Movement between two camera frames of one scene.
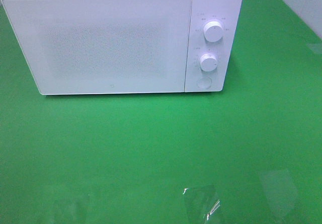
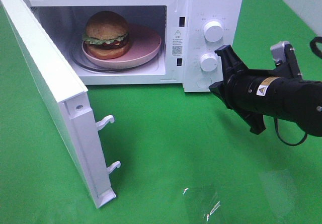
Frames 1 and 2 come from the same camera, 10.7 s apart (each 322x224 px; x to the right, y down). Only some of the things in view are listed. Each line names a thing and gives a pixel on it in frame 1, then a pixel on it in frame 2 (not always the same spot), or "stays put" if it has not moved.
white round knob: [209, 62] stays put
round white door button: [204, 82] stays put
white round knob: [213, 31] stays put
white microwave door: [103, 44] -> [72, 97]
